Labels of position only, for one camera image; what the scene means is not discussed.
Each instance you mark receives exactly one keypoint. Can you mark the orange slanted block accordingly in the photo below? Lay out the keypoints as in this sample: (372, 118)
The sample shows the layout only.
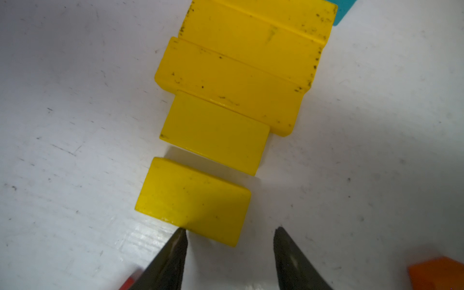
(441, 273)

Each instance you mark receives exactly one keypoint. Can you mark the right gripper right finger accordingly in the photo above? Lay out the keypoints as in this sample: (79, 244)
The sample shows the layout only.
(294, 270)

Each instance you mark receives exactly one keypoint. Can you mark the long yellow rectangle block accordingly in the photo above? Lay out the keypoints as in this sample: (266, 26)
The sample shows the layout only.
(310, 19)

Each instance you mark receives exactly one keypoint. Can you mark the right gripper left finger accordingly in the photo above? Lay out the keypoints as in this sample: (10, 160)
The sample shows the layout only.
(165, 272)

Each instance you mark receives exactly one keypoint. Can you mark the small yellow block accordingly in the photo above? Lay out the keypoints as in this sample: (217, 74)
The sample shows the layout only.
(215, 133)

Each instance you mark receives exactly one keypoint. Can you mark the red square block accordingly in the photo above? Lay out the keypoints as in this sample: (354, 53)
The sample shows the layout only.
(131, 279)

